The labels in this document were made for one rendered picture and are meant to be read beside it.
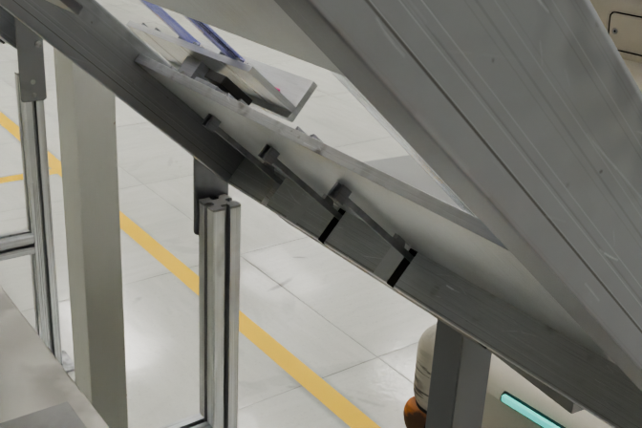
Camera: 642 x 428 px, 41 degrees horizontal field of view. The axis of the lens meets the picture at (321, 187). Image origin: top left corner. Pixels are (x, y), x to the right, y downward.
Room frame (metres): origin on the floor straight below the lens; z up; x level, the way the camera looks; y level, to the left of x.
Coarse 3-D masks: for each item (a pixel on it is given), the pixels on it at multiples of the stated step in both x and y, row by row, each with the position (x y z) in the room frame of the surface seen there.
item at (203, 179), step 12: (204, 168) 1.01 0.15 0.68; (204, 180) 1.01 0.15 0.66; (216, 180) 1.02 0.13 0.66; (204, 192) 1.01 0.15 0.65; (216, 192) 1.02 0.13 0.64; (48, 408) 0.53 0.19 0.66; (60, 408) 0.53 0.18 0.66; (72, 408) 0.53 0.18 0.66; (12, 420) 0.52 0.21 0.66; (24, 420) 0.52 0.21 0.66; (36, 420) 0.52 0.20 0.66; (48, 420) 0.52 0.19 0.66; (60, 420) 0.52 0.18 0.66; (72, 420) 0.52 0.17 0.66; (180, 420) 0.98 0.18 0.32; (192, 420) 0.98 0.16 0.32
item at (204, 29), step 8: (184, 16) 1.12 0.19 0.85; (192, 24) 1.13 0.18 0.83; (200, 24) 1.12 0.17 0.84; (208, 32) 1.13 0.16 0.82; (216, 32) 1.14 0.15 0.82; (216, 40) 1.14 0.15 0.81; (224, 40) 1.14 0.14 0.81; (224, 48) 1.14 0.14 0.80; (232, 48) 1.15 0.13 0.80; (232, 56) 1.15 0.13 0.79; (240, 56) 1.16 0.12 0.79
